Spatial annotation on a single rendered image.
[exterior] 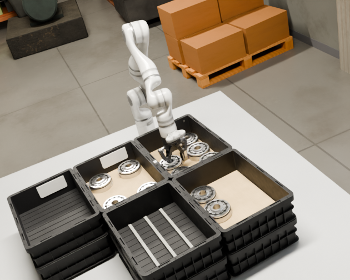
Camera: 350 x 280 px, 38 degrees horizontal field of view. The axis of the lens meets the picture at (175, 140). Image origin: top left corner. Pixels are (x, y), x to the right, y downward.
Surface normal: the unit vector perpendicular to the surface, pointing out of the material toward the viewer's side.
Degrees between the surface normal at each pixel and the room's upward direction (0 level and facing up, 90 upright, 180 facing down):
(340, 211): 0
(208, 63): 90
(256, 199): 0
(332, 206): 0
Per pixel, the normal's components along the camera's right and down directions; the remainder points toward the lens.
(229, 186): -0.22, -0.82
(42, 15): 0.26, 0.47
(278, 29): 0.47, 0.38
